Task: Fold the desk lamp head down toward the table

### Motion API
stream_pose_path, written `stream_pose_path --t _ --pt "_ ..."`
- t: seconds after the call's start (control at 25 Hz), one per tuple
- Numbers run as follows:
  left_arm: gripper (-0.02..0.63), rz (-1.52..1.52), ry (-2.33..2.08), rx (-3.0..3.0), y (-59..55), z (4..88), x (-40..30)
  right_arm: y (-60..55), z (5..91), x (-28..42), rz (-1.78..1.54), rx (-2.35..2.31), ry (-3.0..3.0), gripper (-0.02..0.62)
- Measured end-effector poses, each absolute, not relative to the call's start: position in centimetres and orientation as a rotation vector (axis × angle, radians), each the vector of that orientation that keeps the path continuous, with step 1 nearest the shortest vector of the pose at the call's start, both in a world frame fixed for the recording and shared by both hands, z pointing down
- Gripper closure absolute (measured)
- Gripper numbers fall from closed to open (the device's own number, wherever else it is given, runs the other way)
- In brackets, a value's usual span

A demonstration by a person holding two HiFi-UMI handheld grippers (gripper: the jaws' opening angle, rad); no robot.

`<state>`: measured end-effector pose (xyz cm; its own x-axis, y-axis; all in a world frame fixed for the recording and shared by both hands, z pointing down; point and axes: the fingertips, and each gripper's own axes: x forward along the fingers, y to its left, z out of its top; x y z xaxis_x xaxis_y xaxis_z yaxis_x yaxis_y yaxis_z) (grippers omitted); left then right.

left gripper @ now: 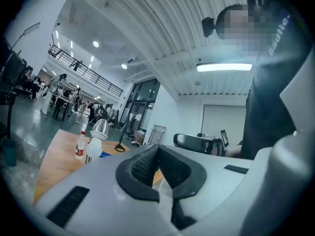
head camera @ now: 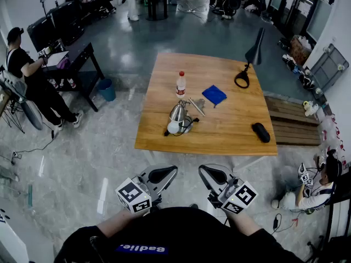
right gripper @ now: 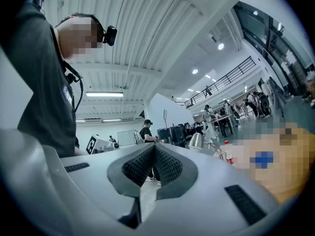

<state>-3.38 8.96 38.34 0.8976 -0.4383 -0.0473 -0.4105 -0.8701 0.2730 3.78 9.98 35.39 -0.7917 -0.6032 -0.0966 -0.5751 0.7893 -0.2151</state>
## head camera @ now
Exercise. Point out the blue cloth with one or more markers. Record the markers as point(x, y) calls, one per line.
point(214, 94)

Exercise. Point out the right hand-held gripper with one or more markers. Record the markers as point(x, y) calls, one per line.
point(239, 197)

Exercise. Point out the silver metal tool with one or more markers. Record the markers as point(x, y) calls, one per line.
point(198, 108)

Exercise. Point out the glass doors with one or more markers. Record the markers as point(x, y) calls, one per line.
point(301, 7)

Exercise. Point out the black desk lamp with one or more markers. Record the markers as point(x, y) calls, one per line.
point(255, 52)

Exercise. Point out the wooden slatted bench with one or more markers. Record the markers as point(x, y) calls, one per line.
point(293, 122)

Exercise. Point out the black oval case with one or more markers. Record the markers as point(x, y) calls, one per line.
point(261, 132)

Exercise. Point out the person's black shirt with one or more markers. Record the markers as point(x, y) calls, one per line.
point(178, 229)

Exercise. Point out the blue waste bin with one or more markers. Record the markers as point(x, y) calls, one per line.
point(107, 90)

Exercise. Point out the person's left forearm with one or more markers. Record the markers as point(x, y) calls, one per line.
point(120, 223)

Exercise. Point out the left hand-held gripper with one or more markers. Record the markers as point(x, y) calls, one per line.
point(133, 195)

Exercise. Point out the brown basket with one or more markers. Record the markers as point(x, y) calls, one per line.
point(300, 49)

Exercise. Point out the white cabinet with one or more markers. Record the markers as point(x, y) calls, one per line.
point(11, 237)

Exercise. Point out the clear red-capped water bottle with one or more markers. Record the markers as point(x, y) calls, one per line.
point(180, 88)

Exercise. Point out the grey folding cart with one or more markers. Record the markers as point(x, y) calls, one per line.
point(327, 67)

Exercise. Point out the person's right forearm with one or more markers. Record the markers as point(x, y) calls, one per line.
point(244, 225)

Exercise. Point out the black metal table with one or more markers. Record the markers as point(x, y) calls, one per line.
point(82, 64)

